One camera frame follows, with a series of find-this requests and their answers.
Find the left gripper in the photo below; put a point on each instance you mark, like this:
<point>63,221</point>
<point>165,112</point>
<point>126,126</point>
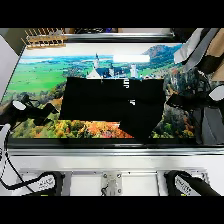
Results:
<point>45,112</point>

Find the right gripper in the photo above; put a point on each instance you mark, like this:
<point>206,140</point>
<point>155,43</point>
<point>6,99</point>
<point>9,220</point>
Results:
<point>178,101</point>

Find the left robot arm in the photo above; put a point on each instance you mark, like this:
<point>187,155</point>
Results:
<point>19,106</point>

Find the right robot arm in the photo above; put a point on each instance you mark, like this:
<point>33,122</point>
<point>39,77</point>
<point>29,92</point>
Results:
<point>203,100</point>

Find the grey and white garment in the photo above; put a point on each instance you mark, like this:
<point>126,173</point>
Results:
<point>195,45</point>

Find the brown garment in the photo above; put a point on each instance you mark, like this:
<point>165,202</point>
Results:
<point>218,50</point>

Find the black garment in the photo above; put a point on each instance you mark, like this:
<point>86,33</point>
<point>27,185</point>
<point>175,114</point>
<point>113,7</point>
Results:
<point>110,103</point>

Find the silver frame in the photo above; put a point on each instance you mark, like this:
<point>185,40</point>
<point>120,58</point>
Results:
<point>113,160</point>

